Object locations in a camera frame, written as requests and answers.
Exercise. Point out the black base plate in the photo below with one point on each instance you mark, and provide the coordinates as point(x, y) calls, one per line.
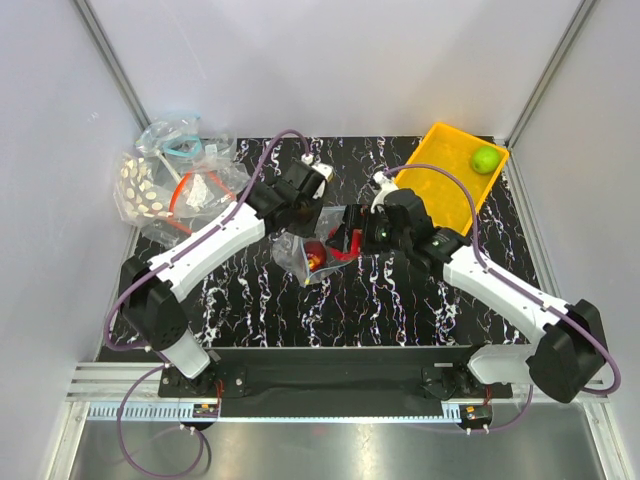
point(326, 383)

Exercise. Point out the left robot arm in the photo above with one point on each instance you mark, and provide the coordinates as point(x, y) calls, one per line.
point(154, 290)

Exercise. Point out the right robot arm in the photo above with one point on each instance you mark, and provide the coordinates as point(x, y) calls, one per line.
point(565, 342)

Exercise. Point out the yellow plastic tray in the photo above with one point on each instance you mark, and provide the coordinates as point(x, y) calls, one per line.
point(439, 172)

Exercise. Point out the clear red-zip bag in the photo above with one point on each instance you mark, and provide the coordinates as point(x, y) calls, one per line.
point(182, 208)

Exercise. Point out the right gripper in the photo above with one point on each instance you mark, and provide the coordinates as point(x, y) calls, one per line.
point(368, 220)

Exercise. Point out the polka dot bag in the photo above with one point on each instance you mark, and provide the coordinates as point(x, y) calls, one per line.
point(143, 190)

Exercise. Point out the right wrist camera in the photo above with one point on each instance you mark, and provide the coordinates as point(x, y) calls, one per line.
point(383, 186)

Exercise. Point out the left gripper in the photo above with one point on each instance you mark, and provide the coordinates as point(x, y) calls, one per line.
point(307, 231)

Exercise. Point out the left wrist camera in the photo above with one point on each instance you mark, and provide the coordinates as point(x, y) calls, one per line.
point(324, 169)

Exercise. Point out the dark red apple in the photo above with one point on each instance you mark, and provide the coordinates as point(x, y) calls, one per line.
point(316, 255)

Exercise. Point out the green apple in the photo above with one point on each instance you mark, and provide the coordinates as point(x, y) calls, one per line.
point(485, 160)

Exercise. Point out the clear blue-zip bag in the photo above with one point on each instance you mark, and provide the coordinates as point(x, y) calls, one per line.
point(288, 250)
point(178, 138)

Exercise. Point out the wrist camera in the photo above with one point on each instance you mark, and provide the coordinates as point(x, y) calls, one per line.
point(383, 186)
point(324, 169)

